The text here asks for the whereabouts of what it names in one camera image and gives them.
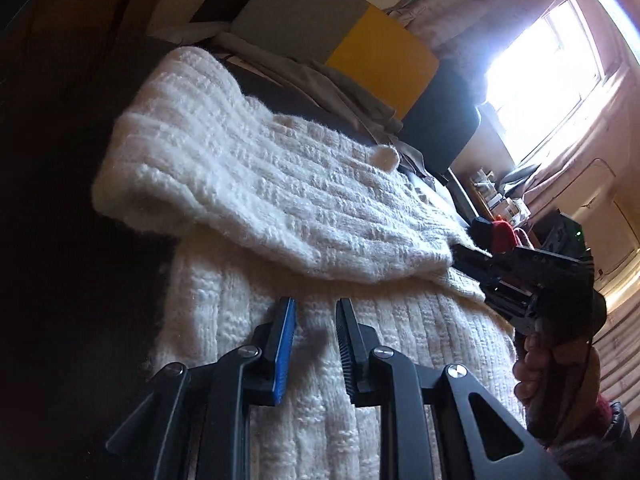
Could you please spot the right floral curtain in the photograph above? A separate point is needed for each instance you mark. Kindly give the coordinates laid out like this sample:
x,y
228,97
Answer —
x,y
606,126

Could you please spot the person right hand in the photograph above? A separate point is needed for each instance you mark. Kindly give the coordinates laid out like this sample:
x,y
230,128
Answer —
x,y
560,391

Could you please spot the wooden desk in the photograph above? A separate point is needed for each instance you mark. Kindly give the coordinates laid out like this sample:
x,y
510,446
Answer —
x,y
485,196

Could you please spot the black jacket right sleeve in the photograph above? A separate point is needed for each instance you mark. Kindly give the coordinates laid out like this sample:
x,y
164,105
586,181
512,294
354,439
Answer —
x,y
603,445

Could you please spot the black padded folding table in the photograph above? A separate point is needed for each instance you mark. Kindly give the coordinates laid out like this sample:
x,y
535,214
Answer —
x,y
80,293

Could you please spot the grey yellow blue headboard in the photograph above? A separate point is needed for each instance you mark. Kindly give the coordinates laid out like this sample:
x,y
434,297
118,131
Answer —
x,y
353,39

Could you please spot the grey hoodie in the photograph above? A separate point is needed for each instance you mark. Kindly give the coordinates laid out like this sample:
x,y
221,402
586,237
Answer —
x,y
327,87

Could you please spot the red knitted garment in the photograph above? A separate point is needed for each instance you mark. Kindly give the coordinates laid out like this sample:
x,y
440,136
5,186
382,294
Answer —
x,y
503,237

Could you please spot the left floral curtain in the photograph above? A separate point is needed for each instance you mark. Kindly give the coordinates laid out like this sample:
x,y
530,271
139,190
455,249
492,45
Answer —
x,y
470,32

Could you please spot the floral curtain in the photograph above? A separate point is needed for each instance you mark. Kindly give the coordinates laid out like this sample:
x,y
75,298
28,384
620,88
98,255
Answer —
x,y
606,126
470,32

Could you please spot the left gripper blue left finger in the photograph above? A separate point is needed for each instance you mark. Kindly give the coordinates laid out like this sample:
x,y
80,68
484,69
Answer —
x,y
192,422

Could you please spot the cream knitted sweater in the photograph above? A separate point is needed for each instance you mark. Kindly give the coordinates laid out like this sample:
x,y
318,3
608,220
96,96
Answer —
x,y
265,205

